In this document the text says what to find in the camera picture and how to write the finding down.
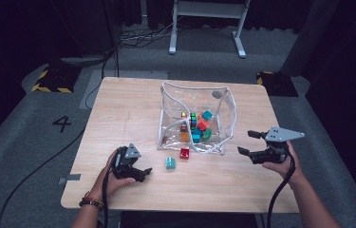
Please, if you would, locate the black stand pole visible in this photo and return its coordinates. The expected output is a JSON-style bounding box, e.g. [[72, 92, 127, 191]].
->
[[102, 0, 121, 56]]

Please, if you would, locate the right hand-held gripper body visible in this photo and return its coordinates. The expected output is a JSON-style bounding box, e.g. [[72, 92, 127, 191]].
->
[[252, 126, 306, 165]]

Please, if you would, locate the person's dark clothing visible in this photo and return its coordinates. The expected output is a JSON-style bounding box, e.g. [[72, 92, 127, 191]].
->
[[120, 211, 259, 228]]

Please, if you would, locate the looped black floor cable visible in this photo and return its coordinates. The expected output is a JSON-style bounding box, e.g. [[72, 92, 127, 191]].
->
[[84, 47, 120, 110]]

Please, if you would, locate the light teal toy brick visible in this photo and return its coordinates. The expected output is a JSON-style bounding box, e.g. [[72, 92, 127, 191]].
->
[[165, 156, 177, 170]]

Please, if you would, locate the beaded bracelet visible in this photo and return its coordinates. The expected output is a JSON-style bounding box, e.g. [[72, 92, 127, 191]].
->
[[79, 191, 104, 211]]

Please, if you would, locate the clear plastic bag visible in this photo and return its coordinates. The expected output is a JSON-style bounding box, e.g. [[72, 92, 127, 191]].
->
[[157, 81, 237, 156]]

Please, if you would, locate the dark grey pillar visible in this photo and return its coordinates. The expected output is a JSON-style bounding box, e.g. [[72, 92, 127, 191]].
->
[[279, 0, 340, 77]]

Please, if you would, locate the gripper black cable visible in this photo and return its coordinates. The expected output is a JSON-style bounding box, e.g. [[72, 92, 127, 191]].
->
[[101, 158, 110, 228], [266, 155, 296, 228]]

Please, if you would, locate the white metal stand frame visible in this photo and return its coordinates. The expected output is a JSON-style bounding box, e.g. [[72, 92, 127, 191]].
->
[[168, 0, 252, 59]]

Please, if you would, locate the turquoise toy brick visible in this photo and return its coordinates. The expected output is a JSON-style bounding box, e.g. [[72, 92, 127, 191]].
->
[[201, 109, 215, 122]]

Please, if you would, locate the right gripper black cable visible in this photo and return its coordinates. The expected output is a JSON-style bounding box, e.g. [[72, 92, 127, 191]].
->
[[266, 155, 296, 228]]

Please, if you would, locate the black yellow striped base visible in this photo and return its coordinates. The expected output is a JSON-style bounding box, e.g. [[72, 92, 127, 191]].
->
[[255, 70, 299, 98], [31, 65, 82, 94]]

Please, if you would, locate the coral toy brick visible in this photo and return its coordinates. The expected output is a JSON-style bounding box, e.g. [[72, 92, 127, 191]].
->
[[197, 113, 212, 129]]

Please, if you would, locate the bundle of floor cables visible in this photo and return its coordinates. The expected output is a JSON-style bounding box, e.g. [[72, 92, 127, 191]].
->
[[117, 18, 179, 48]]

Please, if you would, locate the person's left hand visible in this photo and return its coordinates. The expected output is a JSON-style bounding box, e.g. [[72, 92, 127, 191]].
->
[[88, 150, 137, 202]]

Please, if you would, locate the multicoloured puzzle cube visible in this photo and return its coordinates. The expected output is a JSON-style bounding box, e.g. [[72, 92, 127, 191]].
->
[[179, 111, 197, 132]]

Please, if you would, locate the person's right hand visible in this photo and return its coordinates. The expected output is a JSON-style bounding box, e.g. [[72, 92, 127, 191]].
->
[[262, 141, 304, 188]]

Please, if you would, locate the green toy brick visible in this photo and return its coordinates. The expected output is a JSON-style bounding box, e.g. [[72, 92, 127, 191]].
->
[[202, 127, 214, 141]]

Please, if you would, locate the grey flat stand base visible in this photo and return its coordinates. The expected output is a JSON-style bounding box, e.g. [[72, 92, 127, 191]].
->
[[60, 56, 113, 66]]

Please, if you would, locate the long black floor cable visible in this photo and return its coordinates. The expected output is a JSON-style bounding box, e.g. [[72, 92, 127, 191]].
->
[[0, 126, 86, 228]]

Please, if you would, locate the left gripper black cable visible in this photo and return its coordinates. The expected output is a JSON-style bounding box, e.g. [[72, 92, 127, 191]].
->
[[101, 158, 110, 228]]

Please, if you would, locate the grey tape piece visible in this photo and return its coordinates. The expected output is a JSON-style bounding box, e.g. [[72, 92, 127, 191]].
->
[[58, 173, 82, 185]]

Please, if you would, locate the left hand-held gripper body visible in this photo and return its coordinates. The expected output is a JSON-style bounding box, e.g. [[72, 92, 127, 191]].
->
[[111, 142, 142, 182]]

